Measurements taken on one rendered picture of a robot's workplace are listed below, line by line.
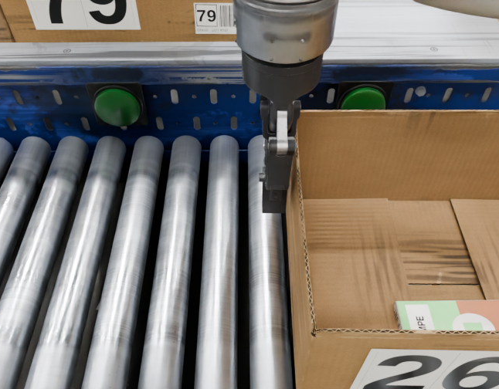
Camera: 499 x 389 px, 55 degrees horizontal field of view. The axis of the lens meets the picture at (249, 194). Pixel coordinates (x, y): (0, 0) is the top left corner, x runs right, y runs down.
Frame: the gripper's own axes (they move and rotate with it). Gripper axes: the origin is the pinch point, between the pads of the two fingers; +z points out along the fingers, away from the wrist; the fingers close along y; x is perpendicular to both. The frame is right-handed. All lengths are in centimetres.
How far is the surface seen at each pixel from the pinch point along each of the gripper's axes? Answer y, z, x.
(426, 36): -31.1, -2.4, 25.7
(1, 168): -16.5, 12.7, -43.8
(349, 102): -21.3, 3.1, 12.7
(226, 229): -2.1, 10.7, -6.3
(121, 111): -20.9, 4.5, -23.2
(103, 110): -20.9, 4.3, -26.1
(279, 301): 9.1, 10.9, 0.7
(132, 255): 2.1, 10.7, -19.0
